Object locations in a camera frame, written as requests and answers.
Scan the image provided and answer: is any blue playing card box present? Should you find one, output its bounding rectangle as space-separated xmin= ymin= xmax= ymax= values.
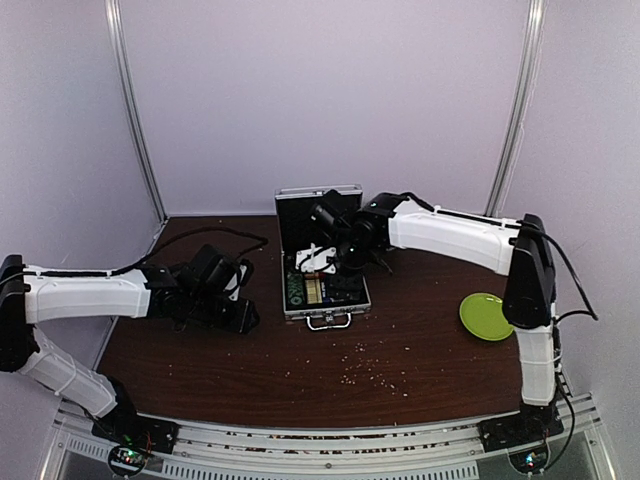
xmin=304 ymin=275 xmax=365 ymax=305

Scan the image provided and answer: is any right aluminium frame post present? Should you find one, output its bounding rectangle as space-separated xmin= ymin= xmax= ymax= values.
xmin=484 ymin=0 xmax=547 ymax=218

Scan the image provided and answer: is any aluminium poker chip case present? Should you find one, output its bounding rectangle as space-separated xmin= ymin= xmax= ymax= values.
xmin=274 ymin=184 xmax=371 ymax=332

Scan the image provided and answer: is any aluminium frame post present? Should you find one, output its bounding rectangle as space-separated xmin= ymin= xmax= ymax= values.
xmin=104 ymin=0 xmax=168 ymax=223
xmin=484 ymin=0 xmax=547 ymax=218

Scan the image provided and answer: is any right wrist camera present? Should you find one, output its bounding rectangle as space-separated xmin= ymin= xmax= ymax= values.
xmin=294 ymin=244 xmax=337 ymax=275

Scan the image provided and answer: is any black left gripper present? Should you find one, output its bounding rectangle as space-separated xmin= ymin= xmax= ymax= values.
xmin=188 ymin=290 xmax=259 ymax=334

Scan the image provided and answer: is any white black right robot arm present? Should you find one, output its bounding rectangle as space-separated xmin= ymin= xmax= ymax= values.
xmin=310 ymin=190 xmax=564 ymax=451

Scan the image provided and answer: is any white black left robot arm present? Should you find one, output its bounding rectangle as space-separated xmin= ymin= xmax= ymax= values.
xmin=1 ymin=245 xmax=259 ymax=444

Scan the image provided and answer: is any front aluminium rail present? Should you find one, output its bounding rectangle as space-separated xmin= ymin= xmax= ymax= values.
xmin=49 ymin=394 xmax=601 ymax=480

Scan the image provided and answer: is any green plate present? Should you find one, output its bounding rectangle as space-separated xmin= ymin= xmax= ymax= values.
xmin=459 ymin=292 xmax=514 ymax=342

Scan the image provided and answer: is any left aluminium frame post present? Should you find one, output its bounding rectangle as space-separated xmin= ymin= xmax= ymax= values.
xmin=104 ymin=0 xmax=168 ymax=223

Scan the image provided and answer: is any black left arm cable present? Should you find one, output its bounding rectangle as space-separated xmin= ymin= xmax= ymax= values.
xmin=99 ymin=225 xmax=269 ymax=281

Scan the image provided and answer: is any left poker chip row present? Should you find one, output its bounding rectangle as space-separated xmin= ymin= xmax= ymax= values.
xmin=286 ymin=272 xmax=305 ymax=306

